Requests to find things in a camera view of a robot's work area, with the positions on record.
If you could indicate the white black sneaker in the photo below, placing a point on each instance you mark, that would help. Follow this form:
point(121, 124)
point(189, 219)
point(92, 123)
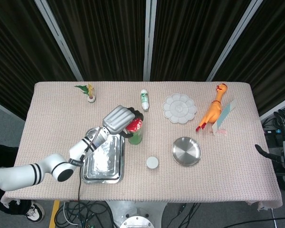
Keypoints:
point(35, 211)

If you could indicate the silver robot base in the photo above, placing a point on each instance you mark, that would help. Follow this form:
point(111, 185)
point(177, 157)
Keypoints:
point(136, 216)

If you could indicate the small white round lid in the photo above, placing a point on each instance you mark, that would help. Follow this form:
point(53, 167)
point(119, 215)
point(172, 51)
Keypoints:
point(152, 163)

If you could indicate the orange rubber chicken toy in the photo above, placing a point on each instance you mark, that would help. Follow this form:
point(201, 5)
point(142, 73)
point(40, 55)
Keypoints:
point(213, 114)

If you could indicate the white flower paint palette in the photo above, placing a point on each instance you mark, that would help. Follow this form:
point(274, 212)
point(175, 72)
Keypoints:
point(179, 108)

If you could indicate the rectangular steel tray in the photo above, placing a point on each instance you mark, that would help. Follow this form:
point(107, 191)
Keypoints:
point(104, 164)

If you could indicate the dark pleated curtain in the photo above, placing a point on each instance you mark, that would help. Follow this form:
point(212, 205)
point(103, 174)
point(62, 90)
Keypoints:
point(270, 59)
point(104, 40)
point(19, 47)
point(190, 40)

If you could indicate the round steel plate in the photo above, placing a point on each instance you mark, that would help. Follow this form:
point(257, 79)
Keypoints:
point(186, 151)

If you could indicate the black power box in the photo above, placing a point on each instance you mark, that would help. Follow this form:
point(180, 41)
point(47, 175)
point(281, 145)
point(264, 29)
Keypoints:
point(273, 134)

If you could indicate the small potted plant figurine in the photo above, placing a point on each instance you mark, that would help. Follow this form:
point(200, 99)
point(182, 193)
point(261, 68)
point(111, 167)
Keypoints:
point(91, 95)

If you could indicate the white blue folded card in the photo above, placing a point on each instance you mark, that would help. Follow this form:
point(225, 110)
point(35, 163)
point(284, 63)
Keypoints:
point(224, 114)

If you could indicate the white partition post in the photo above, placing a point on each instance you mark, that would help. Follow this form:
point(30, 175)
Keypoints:
point(235, 40)
point(59, 40)
point(149, 40)

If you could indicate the beige waffle tablecloth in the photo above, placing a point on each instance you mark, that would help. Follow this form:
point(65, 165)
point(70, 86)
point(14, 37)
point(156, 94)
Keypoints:
point(156, 185)

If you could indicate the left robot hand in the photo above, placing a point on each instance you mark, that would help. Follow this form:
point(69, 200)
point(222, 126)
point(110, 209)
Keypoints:
point(117, 118)

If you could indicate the person leg dark trousers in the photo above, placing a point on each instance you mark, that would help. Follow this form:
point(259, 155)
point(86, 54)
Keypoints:
point(2, 152)

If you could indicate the red-capped green bottle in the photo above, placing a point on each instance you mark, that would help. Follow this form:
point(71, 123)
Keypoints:
point(135, 136)

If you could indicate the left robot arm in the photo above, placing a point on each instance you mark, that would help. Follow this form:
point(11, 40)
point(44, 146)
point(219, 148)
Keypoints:
point(50, 166)

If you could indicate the white green plastic bottle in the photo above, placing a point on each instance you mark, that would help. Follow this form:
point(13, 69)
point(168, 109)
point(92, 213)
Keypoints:
point(145, 99)

